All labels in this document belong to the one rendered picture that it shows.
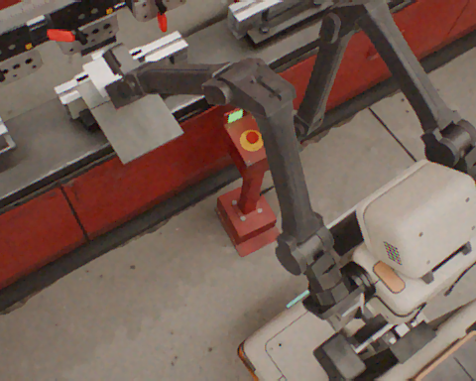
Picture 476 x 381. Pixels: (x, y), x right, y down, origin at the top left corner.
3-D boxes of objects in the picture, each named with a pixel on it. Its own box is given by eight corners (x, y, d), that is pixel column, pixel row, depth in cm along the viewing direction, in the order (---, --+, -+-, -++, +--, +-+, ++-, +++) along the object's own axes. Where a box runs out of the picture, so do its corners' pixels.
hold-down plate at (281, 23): (254, 49, 189) (255, 43, 187) (245, 36, 191) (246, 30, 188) (332, 10, 197) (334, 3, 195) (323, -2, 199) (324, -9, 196)
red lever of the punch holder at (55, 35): (54, 37, 134) (89, 40, 141) (45, 23, 135) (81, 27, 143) (50, 43, 135) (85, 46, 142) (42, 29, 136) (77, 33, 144)
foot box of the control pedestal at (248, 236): (240, 258, 254) (243, 250, 243) (213, 207, 262) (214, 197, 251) (282, 237, 259) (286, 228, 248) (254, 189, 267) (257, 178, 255)
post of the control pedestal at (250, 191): (244, 215, 249) (256, 159, 199) (237, 203, 250) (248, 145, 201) (255, 209, 250) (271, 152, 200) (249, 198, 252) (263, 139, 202)
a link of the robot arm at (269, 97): (257, 94, 99) (299, 65, 104) (205, 77, 109) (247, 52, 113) (304, 283, 126) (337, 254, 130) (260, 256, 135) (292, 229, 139)
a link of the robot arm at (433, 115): (353, -10, 129) (381, -29, 134) (315, 18, 141) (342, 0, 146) (462, 166, 135) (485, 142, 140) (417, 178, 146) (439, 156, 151)
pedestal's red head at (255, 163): (244, 182, 196) (248, 157, 179) (221, 141, 201) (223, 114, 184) (297, 157, 200) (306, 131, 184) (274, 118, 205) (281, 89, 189)
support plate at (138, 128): (123, 165, 159) (123, 163, 158) (76, 88, 167) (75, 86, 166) (183, 134, 164) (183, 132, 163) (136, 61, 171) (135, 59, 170)
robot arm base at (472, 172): (472, 209, 137) (510, 181, 141) (461, 179, 134) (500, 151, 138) (445, 202, 145) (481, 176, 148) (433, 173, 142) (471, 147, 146)
